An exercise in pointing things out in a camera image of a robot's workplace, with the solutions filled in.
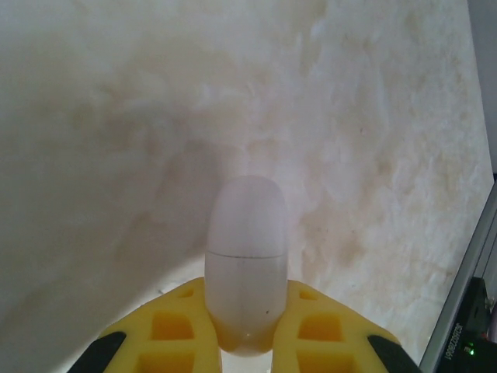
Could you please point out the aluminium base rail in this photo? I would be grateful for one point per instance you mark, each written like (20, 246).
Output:
(458, 279)

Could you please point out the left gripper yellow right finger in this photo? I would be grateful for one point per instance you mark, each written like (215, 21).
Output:
(287, 346)

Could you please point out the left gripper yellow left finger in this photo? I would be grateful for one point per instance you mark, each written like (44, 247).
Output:
(136, 342)

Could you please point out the white earbud charging case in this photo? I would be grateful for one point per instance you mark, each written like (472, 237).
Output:
(246, 252)

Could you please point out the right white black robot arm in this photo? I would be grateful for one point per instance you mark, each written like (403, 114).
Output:
(483, 311)

